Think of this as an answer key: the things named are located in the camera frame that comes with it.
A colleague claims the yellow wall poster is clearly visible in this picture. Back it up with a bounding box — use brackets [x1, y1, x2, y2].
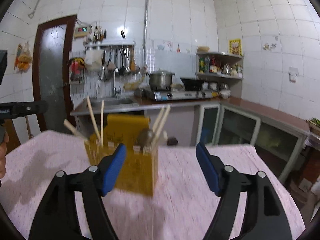
[229, 39, 242, 55]

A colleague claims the silver gas stove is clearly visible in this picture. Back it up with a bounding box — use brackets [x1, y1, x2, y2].
[144, 87, 213, 101]

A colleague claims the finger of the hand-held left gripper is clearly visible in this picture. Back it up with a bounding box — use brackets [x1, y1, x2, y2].
[10, 101, 48, 118]

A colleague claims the wire basket with red items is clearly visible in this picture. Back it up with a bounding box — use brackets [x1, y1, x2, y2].
[69, 57, 86, 84]

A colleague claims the wooden stick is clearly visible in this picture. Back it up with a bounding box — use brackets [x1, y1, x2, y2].
[25, 116, 33, 139]

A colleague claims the brown framed glass door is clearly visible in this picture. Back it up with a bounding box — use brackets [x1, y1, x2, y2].
[32, 15, 78, 132]

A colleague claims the orange hanging bag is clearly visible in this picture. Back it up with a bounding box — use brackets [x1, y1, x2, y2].
[15, 42, 33, 72]

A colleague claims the yellow plastic utensil holder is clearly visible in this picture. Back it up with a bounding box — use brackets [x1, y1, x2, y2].
[84, 114, 159, 197]

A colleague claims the grey corner shelf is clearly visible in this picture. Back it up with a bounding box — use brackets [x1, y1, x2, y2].
[196, 52, 244, 80]

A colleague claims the stainless steel pot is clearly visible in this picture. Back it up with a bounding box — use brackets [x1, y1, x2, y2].
[149, 70, 175, 89]

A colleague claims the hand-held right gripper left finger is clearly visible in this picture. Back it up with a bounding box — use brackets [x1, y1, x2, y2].
[29, 143, 127, 240]

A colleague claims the row of hanging kitchen utensils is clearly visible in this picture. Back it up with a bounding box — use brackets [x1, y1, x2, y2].
[100, 46, 140, 80]

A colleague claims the black wok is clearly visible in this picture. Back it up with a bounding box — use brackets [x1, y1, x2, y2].
[180, 77, 210, 90]

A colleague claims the pink floral tablecloth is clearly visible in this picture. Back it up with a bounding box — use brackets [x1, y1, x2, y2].
[0, 130, 307, 240]

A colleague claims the red digital display box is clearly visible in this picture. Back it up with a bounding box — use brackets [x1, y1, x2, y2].
[74, 25, 90, 38]

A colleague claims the row of condiment bottles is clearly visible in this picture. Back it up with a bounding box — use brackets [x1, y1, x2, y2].
[199, 56, 243, 77]

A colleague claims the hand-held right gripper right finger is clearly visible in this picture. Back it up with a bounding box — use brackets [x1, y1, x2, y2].
[196, 142, 293, 240]

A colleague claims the steel sink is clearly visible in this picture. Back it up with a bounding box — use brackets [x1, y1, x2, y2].
[89, 98, 134, 107]

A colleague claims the kitchen counter cabinet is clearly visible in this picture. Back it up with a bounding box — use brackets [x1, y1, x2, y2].
[71, 97, 310, 183]

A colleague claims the utensil jar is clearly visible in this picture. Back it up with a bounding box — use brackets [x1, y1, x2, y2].
[92, 25, 107, 43]

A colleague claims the brown wooden board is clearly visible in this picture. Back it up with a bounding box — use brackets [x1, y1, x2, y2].
[5, 119, 17, 148]

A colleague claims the person's left hand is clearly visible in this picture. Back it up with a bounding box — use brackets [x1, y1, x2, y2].
[0, 130, 10, 179]

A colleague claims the white wall rack shelf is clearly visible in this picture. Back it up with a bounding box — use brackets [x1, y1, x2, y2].
[85, 41, 135, 49]

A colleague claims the grey wall pipe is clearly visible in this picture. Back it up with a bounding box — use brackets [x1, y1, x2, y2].
[143, 0, 150, 68]

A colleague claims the white hanging bag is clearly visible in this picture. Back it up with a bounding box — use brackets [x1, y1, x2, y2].
[85, 49, 104, 70]

